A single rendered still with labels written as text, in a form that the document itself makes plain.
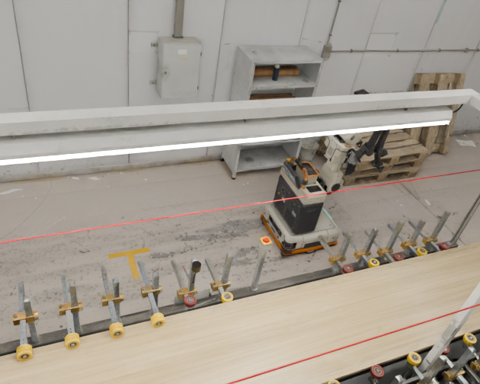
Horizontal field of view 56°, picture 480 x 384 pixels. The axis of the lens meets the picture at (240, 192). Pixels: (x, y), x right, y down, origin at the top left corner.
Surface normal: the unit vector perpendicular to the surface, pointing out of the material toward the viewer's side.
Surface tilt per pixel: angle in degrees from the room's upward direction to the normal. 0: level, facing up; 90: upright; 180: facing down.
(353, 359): 0
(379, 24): 90
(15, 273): 0
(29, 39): 90
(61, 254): 0
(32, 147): 61
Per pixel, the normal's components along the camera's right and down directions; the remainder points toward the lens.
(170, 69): 0.38, 0.61
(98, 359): 0.15, -0.78
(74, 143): 0.40, 0.15
